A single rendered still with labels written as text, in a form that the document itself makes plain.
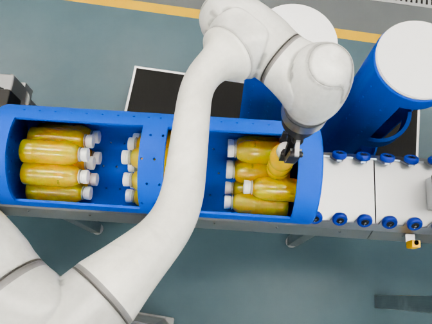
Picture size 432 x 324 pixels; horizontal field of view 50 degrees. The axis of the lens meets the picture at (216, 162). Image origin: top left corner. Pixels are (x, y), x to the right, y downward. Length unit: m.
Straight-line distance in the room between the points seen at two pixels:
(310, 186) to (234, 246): 1.23
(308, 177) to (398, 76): 0.54
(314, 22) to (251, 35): 0.84
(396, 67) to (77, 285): 1.26
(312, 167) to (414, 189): 0.49
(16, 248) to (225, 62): 0.41
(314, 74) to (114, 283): 0.41
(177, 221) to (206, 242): 1.77
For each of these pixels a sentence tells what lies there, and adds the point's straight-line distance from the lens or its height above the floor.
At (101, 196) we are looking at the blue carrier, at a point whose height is 0.99.
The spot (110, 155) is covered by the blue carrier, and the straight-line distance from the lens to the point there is 1.49.
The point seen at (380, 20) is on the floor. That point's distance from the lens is 2.96.
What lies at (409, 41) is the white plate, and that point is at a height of 1.04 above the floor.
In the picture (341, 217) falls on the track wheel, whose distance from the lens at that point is 1.45.
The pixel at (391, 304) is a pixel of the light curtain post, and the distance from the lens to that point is 2.27.
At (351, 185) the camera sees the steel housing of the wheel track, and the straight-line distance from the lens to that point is 1.53.
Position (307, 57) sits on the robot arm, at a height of 1.73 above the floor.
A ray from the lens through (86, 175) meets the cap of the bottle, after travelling 1.33.
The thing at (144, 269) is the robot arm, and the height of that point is 1.78.
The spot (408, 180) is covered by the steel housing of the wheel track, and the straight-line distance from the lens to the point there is 1.59.
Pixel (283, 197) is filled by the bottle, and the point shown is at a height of 1.12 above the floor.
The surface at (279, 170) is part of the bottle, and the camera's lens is 1.19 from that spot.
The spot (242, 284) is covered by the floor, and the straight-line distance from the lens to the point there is 2.36.
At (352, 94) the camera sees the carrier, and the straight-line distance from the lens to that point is 1.80.
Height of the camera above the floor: 2.36
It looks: 74 degrees down
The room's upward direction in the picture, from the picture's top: straight up
